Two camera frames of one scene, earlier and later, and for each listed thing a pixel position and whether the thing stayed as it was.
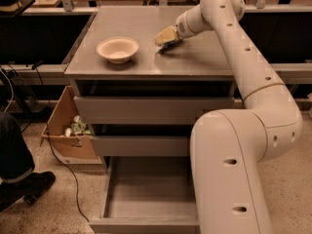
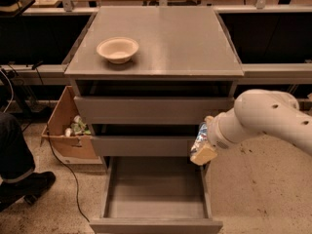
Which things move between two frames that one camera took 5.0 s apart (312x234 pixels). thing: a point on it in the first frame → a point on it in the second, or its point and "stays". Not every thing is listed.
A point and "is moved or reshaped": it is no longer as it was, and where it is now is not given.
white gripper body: [180, 28] → [214, 135]
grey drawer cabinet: [138, 101] stays
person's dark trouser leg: [16, 159] stays
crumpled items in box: [77, 127] stays
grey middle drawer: [142, 145] stays
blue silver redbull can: [162, 47] is moved or reshaped
